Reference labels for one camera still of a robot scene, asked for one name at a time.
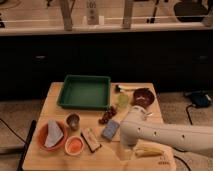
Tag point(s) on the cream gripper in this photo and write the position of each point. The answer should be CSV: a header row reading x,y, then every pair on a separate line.
x,y
127,153

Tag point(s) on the blue sponge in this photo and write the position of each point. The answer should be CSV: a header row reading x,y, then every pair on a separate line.
x,y
110,130

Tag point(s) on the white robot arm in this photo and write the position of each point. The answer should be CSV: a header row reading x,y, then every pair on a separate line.
x,y
195,139

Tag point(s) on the green plastic tray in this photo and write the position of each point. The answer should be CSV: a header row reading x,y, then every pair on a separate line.
x,y
85,92

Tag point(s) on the wooden block eraser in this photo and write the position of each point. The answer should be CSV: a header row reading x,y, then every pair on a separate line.
x,y
90,139

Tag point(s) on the red grape bunch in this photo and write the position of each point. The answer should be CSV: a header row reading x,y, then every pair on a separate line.
x,y
109,113

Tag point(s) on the small white orange bowl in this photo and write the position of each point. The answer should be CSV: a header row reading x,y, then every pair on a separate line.
x,y
74,145

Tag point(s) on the light green cup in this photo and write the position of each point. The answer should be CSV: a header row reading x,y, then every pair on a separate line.
x,y
122,100

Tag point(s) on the dark red bowl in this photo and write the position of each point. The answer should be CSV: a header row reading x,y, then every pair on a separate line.
x,y
143,97

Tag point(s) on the small metal cup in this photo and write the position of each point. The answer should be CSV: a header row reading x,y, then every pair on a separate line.
x,y
73,121

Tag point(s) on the grey folded cloth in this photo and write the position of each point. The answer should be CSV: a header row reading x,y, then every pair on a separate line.
x,y
54,135

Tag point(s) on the blue black floor device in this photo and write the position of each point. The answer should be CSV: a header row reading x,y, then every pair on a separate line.
x,y
199,99

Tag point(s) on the black bar left of table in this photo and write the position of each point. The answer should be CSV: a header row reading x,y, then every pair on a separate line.
x,y
26,146

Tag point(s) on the white handled brush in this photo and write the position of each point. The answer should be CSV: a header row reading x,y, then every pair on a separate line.
x,y
121,88

